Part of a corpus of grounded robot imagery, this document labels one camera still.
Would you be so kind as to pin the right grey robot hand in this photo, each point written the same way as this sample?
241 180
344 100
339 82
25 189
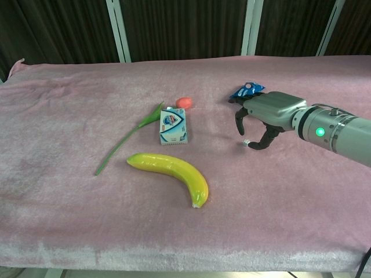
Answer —
272 110

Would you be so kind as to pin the small white die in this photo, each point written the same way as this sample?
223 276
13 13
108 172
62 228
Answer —
245 143

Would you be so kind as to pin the blue snack packet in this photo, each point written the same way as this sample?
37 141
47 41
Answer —
246 89

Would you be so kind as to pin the red flower bud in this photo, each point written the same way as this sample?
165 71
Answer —
184 102

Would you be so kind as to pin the white blue soap box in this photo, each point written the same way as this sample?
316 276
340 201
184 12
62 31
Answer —
173 126

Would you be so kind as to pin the yellow plastic banana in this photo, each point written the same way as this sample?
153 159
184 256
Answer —
179 173

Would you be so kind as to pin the dark pleated curtain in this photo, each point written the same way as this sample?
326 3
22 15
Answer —
185 26

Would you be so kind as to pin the green artificial flower stem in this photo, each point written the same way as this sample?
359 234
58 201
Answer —
130 136

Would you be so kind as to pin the pink fleece blanket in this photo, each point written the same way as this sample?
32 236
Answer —
116 202

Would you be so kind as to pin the white metal frame post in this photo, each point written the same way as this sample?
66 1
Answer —
250 27
330 27
118 29

